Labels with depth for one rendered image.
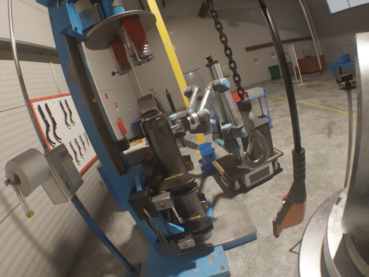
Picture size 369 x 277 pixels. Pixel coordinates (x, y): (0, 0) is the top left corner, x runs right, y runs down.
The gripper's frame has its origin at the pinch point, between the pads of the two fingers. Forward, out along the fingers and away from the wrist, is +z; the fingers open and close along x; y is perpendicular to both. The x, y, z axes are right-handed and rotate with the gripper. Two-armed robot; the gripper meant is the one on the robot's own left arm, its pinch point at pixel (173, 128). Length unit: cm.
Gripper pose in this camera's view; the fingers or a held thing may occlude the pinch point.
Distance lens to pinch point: 143.6
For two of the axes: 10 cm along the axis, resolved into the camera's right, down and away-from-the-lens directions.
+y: 4.0, 1.5, -9.0
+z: -8.6, 4.2, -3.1
